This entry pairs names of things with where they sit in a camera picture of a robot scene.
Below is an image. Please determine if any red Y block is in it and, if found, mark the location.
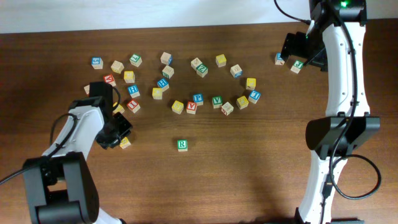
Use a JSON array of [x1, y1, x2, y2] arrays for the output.
[[103, 74, 116, 86]]

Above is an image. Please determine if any green J block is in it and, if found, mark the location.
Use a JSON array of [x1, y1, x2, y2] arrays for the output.
[[290, 60, 304, 74]]

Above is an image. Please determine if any green V block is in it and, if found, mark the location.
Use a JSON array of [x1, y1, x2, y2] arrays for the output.
[[211, 96, 223, 109]]

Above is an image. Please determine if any blue number five block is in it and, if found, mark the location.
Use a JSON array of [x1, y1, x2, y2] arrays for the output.
[[91, 57, 103, 70]]

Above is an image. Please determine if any blue P block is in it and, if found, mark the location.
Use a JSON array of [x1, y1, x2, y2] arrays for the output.
[[193, 93, 204, 106]]

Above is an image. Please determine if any wooden block red trim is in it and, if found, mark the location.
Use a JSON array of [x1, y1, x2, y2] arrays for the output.
[[221, 101, 234, 116]]

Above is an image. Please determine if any green R block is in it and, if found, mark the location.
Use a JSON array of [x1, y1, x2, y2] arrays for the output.
[[177, 139, 188, 152]]

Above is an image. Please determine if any green L block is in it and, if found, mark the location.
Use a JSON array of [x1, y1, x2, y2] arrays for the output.
[[129, 54, 142, 67]]

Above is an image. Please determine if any wooden block red side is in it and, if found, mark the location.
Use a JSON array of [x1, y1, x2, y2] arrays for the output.
[[84, 85, 90, 95]]

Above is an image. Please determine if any green Z block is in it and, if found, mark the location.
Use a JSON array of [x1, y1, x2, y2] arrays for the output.
[[196, 63, 208, 78]]

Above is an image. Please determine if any blue block far right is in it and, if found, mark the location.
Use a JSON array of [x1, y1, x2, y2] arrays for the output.
[[274, 52, 285, 65]]

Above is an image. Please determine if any yellow S block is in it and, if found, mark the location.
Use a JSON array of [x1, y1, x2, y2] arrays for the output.
[[172, 100, 184, 114]]

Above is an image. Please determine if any wooden block by Z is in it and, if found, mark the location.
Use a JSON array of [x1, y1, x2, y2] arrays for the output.
[[190, 57, 202, 70]]

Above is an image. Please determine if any blue T block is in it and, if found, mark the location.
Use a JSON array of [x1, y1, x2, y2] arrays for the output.
[[248, 90, 261, 104]]

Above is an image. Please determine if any wooden block green side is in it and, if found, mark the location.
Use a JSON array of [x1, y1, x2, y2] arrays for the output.
[[162, 65, 174, 79]]

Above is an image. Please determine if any blue tilted H block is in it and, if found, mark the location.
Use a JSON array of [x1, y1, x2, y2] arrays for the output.
[[157, 78, 169, 92]]

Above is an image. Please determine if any wooden shell block blue side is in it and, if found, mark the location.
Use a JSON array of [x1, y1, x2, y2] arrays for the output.
[[230, 64, 243, 78]]

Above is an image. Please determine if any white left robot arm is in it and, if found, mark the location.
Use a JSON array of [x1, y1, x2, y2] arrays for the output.
[[22, 82, 132, 224]]

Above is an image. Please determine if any plain wooden block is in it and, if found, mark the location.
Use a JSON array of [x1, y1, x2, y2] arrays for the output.
[[111, 60, 124, 74]]

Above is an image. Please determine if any yellow K block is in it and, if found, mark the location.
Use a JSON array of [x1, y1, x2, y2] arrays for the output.
[[246, 78, 256, 90]]

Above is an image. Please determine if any red A block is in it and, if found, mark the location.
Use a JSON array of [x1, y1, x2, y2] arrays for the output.
[[186, 101, 198, 114]]

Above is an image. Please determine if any yellow G block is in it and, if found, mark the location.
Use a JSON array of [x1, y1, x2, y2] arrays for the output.
[[236, 96, 249, 110]]

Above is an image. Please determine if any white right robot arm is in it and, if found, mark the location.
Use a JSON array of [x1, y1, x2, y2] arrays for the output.
[[275, 0, 382, 223]]

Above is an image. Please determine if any red I block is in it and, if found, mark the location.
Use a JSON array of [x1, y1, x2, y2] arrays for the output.
[[127, 100, 141, 113]]

